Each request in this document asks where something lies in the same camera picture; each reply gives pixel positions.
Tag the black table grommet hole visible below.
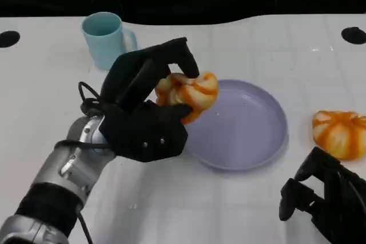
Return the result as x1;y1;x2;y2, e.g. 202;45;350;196
341;26;366;45
0;30;21;47

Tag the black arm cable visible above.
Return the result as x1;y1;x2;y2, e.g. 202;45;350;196
76;212;94;244
55;81;115;153

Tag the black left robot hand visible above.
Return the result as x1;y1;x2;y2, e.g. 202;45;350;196
98;37;200;163

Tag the pale green mug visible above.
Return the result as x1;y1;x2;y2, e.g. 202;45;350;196
81;11;138;71

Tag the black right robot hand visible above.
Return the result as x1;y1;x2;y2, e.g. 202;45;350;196
279;146;366;244

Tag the orange and white bread roll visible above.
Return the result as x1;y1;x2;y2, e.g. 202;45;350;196
155;71;220;126
312;110;366;161

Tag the lilac plate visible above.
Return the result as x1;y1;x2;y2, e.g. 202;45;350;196
182;79;288;172

